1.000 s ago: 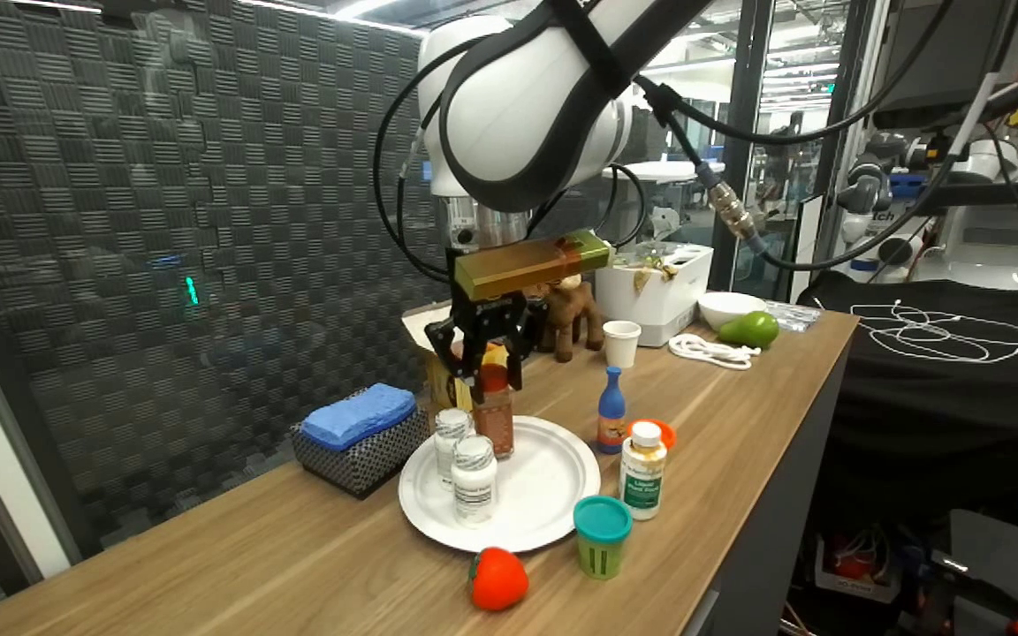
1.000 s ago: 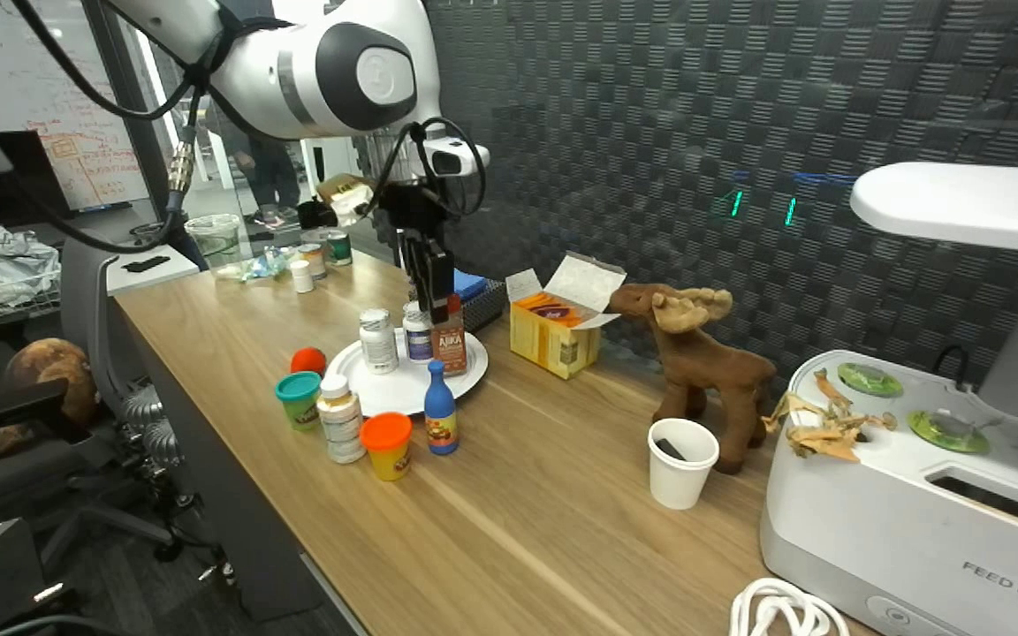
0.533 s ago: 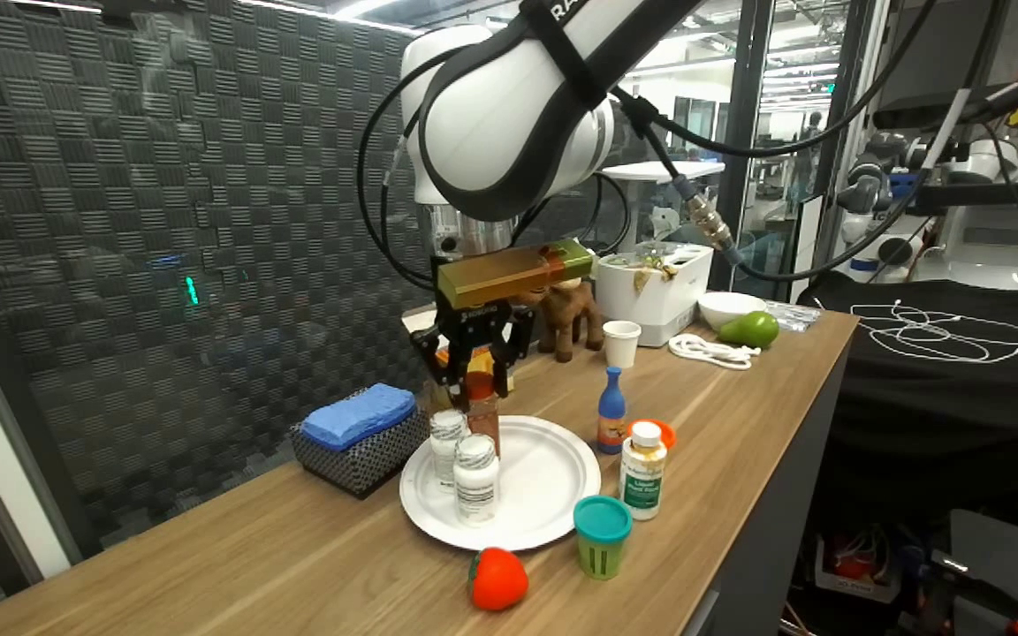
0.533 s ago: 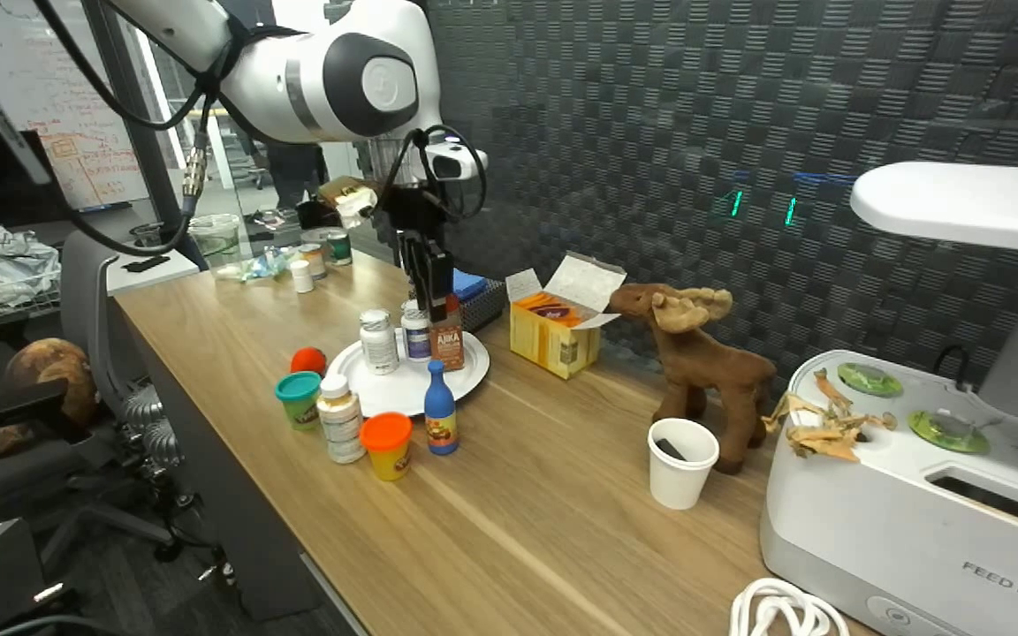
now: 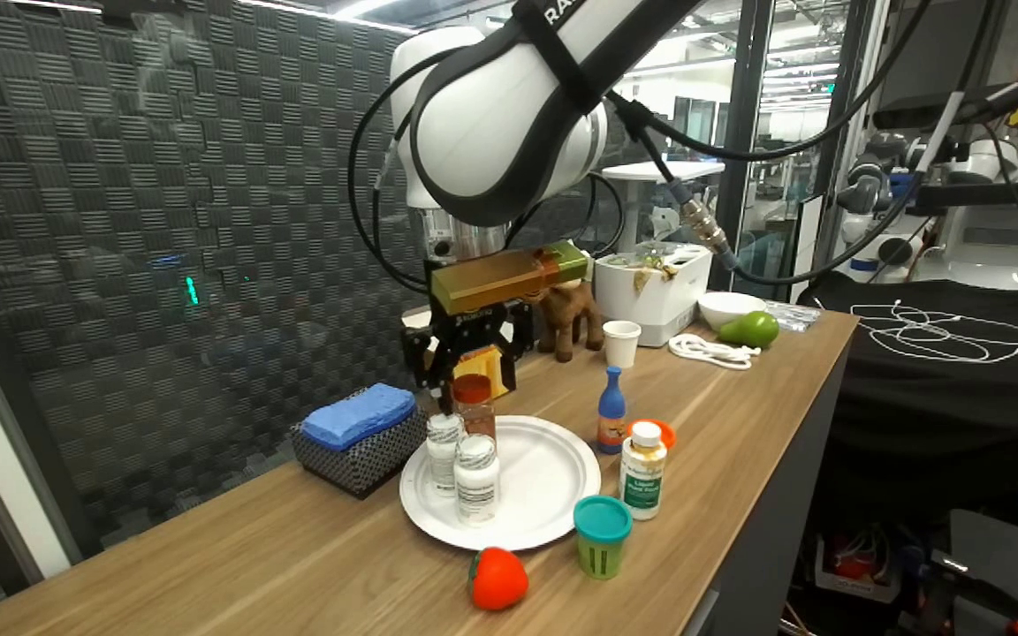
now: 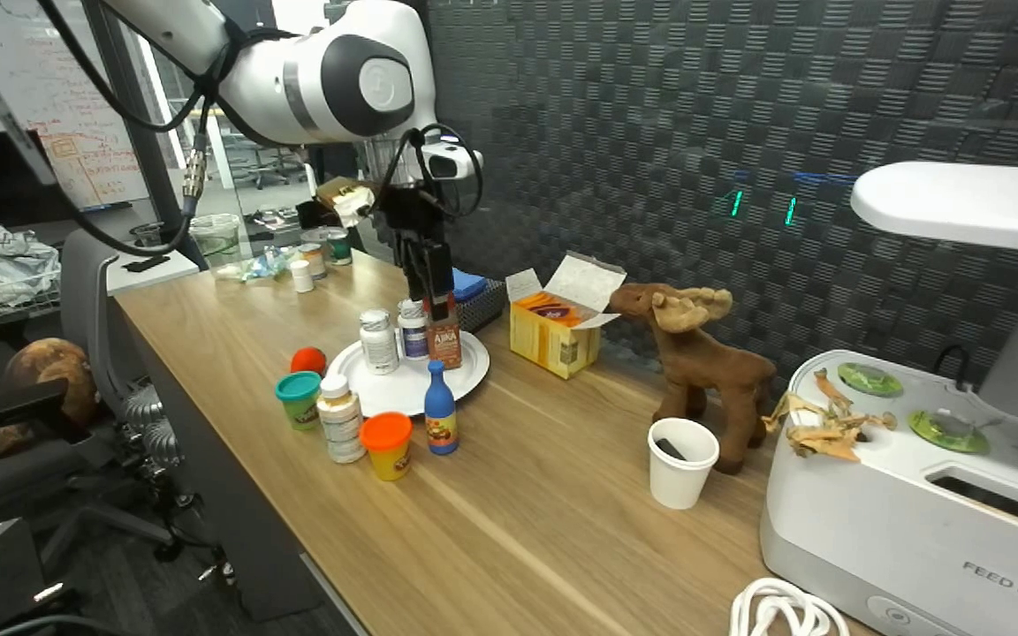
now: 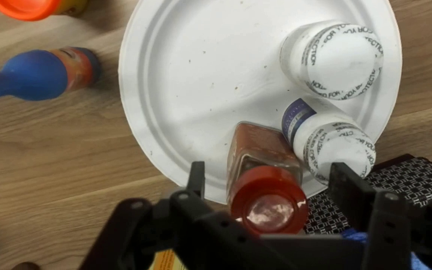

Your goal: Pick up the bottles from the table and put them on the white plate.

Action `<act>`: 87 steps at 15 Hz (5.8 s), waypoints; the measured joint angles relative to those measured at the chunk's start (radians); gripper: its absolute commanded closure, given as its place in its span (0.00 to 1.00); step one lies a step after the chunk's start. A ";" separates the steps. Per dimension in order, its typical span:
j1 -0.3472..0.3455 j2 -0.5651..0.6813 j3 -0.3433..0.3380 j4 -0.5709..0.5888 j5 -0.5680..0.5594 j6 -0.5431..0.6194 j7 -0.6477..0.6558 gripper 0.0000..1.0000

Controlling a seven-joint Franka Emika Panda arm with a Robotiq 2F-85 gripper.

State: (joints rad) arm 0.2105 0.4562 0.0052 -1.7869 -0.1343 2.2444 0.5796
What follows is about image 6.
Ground white paper plate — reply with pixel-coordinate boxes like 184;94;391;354
323;321;495;422

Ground yellow open carton box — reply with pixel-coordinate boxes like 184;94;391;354
501;247;630;381

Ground brown plush toy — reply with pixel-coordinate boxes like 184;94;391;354
0;336;98;465

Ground white pill bottle grey label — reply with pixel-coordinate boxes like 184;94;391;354
356;309;404;376

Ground blue toy bottle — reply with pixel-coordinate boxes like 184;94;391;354
420;356;462;461

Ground red toy strawberry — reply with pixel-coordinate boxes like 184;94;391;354
286;342;333;377

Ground white coiled cable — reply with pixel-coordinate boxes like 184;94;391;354
723;574;850;636

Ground grey office chair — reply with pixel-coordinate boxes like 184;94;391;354
54;222;240;594

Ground brown plush moose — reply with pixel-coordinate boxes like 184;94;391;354
609;278;781;476

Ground black phone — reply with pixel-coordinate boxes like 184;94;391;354
120;251;172;275

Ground white pill bottle blue label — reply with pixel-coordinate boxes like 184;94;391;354
397;297;430;364

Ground white paper cup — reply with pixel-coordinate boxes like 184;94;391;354
642;413;723;514

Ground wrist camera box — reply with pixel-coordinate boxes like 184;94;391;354
311;175;378;231

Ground clear plastic container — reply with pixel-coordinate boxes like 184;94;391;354
184;209;254;275

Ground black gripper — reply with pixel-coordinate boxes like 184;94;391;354
376;180;468;324

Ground crumpled light cloth pile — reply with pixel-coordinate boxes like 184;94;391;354
0;221;63;333

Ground blue sponge cloth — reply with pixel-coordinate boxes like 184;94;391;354
449;267;490;304

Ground jar with green band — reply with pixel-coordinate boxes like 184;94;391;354
323;225;356;270

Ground yellow dough can orange lid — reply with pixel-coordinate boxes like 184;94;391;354
356;410;418;483

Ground dried brown plant pieces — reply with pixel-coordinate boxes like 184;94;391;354
764;367;894;468

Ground white planter with lamp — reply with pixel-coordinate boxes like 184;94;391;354
755;161;1018;636

